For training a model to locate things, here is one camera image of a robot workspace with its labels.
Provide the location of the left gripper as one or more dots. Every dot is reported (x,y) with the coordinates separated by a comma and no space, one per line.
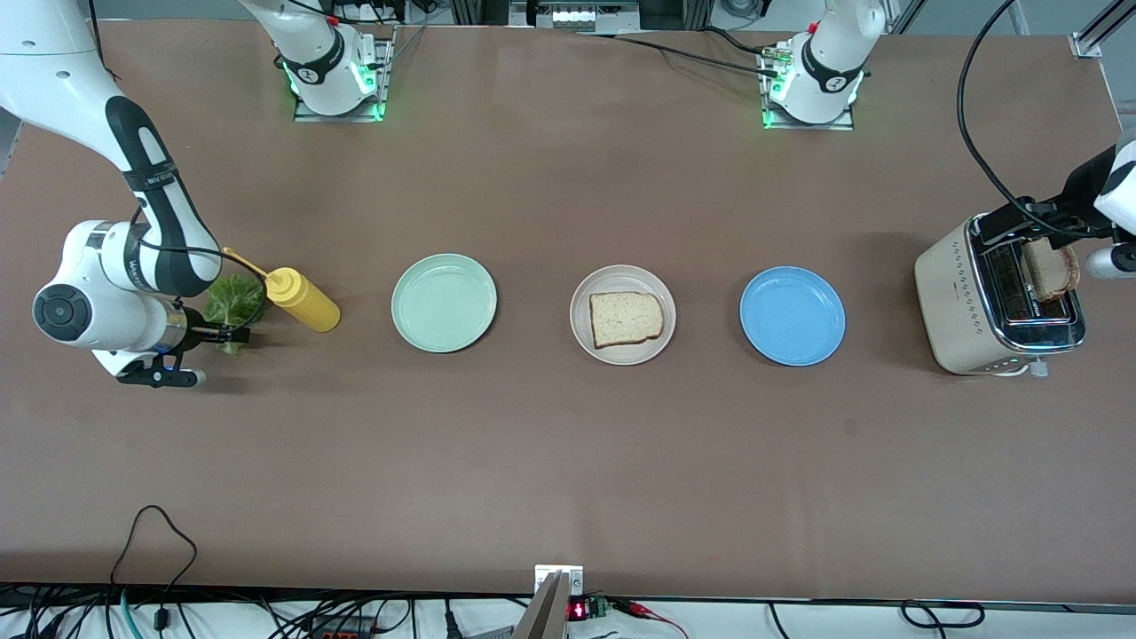
(1084,188)

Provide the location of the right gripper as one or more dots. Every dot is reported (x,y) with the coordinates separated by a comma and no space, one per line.
(197,333)

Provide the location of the green lettuce leaf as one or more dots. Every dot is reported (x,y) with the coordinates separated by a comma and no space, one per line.
(235,302)

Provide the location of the brown bread slice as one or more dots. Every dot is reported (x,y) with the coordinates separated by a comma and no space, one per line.
(1052,271)
(626,319)

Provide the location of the yellow squeeze bottle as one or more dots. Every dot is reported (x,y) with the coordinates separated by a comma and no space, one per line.
(306,306)

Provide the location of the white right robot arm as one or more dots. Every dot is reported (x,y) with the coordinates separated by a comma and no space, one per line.
(106,302)

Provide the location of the green plate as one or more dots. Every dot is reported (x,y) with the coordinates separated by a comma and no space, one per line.
(444,303)

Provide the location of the blue plate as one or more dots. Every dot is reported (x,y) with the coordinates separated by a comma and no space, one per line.
(792,317)

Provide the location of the beige plate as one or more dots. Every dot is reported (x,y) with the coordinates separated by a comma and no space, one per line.
(624,277)

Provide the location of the beige chrome toaster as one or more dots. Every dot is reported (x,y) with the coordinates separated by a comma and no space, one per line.
(954,302)

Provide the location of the red display circuit board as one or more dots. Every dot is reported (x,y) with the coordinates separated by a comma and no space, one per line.
(579,611)

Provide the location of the lit electronics box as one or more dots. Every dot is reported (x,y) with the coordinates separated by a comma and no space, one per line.
(572,16)

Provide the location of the aluminium frame profile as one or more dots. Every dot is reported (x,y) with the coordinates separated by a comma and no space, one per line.
(1087,43)

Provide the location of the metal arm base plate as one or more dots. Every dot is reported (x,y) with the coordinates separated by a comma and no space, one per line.
(812,126)
(384,58)

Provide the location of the grey camera mount pole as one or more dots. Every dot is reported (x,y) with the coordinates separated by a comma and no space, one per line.
(543,617)

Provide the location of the silver camera mount bracket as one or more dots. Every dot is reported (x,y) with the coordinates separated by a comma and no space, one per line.
(572,581)

